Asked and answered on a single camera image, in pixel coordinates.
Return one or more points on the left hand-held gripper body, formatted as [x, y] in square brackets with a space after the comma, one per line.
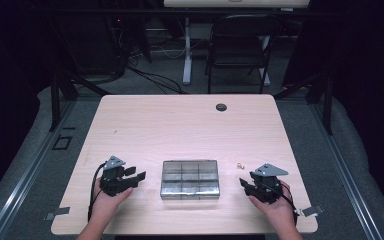
[113, 181]

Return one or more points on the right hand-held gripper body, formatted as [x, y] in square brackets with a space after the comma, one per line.
[267, 186]

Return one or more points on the small gold earring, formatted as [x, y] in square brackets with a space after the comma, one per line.
[240, 165]

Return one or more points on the clear plastic compartment box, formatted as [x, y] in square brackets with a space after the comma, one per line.
[190, 180]

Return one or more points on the person's left hand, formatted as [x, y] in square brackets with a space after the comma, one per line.
[108, 203]

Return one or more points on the person's right hand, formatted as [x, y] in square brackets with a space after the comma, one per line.
[276, 208]

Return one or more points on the grey tape strip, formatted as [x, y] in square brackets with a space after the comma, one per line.
[311, 210]
[58, 211]

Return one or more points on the black round table grommet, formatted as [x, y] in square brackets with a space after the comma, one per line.
[221, 107]

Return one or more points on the black metal stand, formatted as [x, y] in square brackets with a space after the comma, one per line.
[328, 106]
[55, 100]

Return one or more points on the white desk leg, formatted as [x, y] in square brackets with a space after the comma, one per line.
[266, 75]
[187, 63]

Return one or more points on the black folding chair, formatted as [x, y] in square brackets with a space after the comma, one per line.
[236, 43]

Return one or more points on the white background desk top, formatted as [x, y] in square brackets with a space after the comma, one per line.
[236, 3]

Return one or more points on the aluminium floor rail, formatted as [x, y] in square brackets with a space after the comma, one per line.
[20, 186]
[346, 180]

